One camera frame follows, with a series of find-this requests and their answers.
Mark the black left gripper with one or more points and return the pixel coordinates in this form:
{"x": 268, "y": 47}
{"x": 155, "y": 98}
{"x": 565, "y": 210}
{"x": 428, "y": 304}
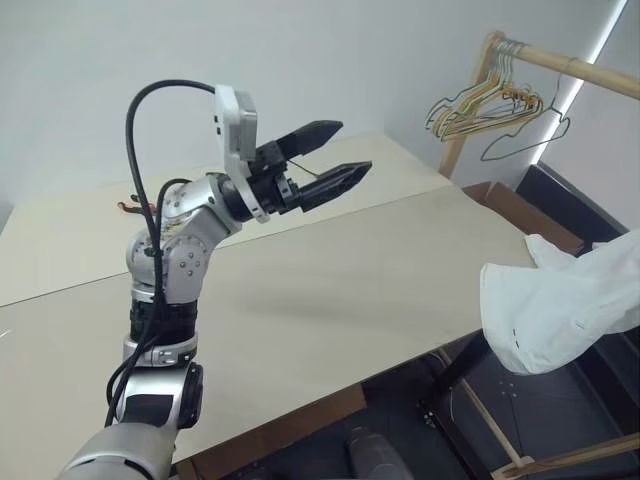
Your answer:
{"x": 270, "y": 180}

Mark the orange black pliers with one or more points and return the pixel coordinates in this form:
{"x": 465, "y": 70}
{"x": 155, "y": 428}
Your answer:
{"x": 125, "y": 206}

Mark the black table frame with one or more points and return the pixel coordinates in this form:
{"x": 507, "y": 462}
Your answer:
{"x": 450, "y": 370}

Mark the brown cardboard box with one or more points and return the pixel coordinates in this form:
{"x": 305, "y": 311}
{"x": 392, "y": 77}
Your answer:
{"x": 505, "y": 200}

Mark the wooden clothes rack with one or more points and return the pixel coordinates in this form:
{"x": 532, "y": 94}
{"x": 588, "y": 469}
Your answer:
{"x": 550, "y": 60}
{"x": 585, "y": 80}

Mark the white cloth garment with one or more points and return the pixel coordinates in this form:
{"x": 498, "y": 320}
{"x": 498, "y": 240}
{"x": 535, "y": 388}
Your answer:
{"x": 550, "y": 310}

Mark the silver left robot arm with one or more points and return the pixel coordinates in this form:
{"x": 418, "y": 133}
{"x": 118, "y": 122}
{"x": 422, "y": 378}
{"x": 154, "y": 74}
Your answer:
{"x": 190, "y": 260}

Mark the pile of coloured hangers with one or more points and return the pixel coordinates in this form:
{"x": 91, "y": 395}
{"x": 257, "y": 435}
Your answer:
{"x": 452, "y": 131}

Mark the dark rounded shape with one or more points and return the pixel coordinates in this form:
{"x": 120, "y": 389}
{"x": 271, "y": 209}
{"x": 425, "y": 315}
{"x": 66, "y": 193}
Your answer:
{"x": 372, "y": 455}

